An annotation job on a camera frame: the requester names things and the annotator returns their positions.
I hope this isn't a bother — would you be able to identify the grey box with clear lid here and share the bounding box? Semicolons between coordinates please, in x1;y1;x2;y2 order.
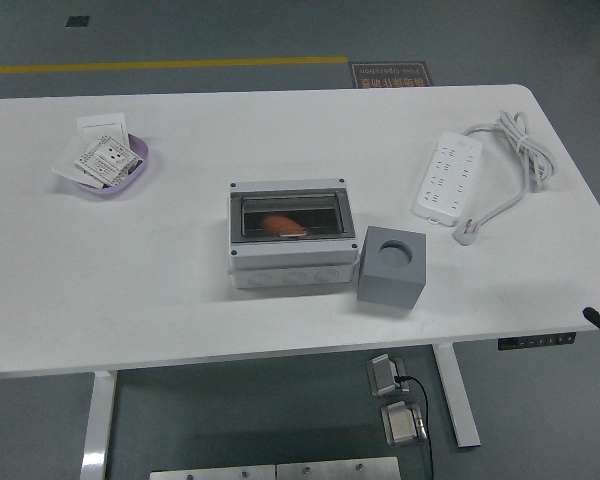
227;177;360;290

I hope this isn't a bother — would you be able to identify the orange cylinder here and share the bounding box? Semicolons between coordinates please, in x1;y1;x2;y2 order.
260;213;306;237

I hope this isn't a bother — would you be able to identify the grey cube with round hole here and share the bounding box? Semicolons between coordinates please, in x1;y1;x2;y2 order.
355;224;428;307

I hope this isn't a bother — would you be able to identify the black table control panel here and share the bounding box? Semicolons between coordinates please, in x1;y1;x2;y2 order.
497;331;577;351

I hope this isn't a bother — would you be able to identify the white table leg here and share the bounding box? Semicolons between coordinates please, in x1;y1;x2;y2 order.
432;342;481;449
78;370;118;480

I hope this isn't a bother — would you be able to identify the white power strip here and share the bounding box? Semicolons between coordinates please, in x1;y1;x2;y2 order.
412;130;484;227

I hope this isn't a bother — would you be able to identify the silver metal block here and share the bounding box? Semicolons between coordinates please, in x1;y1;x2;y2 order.
380;400;429;447
365;353;407;398

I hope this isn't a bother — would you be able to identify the grey metal plate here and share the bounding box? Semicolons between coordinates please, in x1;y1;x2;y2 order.
275;456;401;480
148;464;277;480

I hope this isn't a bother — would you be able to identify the brown floor sign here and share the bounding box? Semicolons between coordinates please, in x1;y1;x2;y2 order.
348;62;434;90

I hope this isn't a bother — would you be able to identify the yellow floor tape line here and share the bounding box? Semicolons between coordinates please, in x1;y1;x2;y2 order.
0;56;350;76

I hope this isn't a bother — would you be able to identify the white printed socket panel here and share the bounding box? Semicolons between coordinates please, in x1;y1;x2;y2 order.
74;132;144;190

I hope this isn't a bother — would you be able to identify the white power cord with plug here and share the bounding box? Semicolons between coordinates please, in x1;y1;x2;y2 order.
453;110;556;246

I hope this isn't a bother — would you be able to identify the black floor cable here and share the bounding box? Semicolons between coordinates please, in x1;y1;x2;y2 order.
394;374;435;480

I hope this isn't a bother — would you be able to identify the blank white switch plate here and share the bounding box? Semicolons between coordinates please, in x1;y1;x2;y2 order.
75;113;130;147

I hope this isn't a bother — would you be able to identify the plain white wall plate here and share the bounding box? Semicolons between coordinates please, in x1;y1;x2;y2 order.
51;137;106;184

